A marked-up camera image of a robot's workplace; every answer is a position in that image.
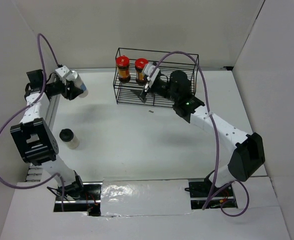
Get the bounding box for white bottle blue label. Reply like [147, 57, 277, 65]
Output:
[71, 70, 88, 98]

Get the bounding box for red lid chili jar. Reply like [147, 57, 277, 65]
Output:
[135, 58, 148, 85]

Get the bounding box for red lid sauce jar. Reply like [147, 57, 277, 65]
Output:
[116, 55, 131, 84]

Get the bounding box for black cap pellet bottle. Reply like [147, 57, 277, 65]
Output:
[59, 128, 80, 150]

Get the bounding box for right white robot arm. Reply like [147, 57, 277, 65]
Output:
[134, 70, 265, 196]

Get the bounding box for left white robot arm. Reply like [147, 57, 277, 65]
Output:
[10, 65, 88, 200]

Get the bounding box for white taped cover sheet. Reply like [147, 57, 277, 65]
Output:
[100, 177, 193, 217]

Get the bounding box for black wire shelf rack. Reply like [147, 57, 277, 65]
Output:
[113, 47, 200, 112]

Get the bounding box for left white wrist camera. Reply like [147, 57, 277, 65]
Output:
[55, 65, 72, 82]

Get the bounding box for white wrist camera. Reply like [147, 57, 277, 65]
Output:
[142, 63, 160, 89]
[55, 65, 72, 82]

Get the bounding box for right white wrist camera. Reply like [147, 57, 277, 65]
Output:
[142, 63, 160, 89]

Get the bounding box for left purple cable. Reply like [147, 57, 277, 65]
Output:
[0, 33, 65, 212]

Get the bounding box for purple cable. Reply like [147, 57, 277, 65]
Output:
[150, 51, 250, 218]
[0, 33, 65, 212]

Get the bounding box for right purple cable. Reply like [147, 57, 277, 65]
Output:
[150, 51, 250, 218]

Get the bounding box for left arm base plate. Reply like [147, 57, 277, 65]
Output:
[53, 182, 102, 217]

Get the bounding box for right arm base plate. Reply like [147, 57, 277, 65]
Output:
[185, 179, 237, 210]

